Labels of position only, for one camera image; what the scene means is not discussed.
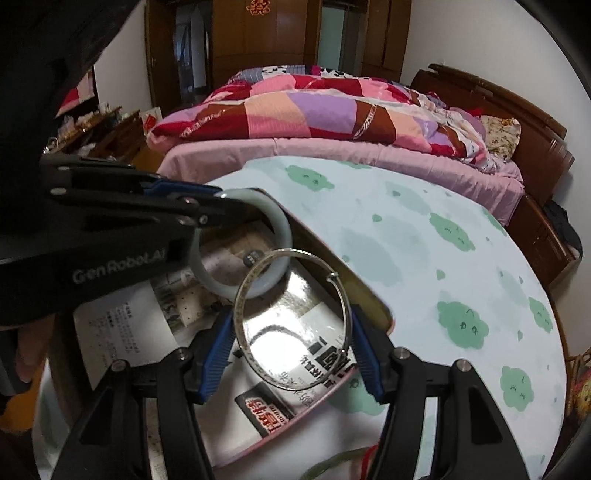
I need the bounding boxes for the pale jade bangle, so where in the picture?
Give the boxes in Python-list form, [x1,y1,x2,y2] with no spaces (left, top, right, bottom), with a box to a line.
[188,189,293,300]

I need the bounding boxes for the silver bangle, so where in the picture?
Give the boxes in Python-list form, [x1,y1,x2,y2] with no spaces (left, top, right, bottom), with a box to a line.
[232,248,353,392]

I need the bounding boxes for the left hand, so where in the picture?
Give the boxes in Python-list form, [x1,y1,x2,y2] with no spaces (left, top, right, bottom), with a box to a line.
[0,317,56,434]

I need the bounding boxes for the wooden tv cabinet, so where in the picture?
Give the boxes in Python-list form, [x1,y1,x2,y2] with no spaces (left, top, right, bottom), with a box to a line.
[44,107,146,164]

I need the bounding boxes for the paper leaflet in tin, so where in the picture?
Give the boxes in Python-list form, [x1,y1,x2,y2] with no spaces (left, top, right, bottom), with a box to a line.
[72,280,187,377]

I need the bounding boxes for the chair with patterned cushion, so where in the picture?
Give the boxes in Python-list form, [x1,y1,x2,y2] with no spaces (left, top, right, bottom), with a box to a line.
[565,348,591,427]

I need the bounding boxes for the pink metal tin box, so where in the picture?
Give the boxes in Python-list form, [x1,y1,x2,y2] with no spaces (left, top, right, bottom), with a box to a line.
[53,208,394,479]

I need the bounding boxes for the television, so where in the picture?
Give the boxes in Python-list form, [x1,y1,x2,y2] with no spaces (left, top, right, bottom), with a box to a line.
[56,67,98,117]

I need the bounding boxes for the patchwork quilt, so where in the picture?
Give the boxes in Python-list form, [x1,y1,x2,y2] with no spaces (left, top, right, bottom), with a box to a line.
[147,65,496,173]

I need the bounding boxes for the cloud pattern tablecloth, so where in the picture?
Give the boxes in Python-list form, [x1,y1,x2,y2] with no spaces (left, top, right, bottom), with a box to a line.
[214,157,566,479]

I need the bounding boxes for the wooden nightstand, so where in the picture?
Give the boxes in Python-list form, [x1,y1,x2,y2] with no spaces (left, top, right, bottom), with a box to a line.
[507,195,579,291]

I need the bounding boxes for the dark clothes on nightstand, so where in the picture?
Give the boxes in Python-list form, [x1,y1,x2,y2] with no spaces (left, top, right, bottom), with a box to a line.
[543,200,583,258]

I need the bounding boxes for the brown wooden wardrobe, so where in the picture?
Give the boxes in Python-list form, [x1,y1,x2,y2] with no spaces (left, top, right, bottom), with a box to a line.
[144,0,413,116]

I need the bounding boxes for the pink bed sheet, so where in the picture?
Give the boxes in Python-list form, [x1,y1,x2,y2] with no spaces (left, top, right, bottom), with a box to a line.
[158,138,525,226]

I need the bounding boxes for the wooden headboard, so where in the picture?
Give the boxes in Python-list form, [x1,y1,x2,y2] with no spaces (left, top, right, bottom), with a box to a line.
[410,62,576,206]

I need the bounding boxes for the floral pillow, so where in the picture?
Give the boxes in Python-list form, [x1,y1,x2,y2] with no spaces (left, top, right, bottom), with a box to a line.
[480,115,522,160]

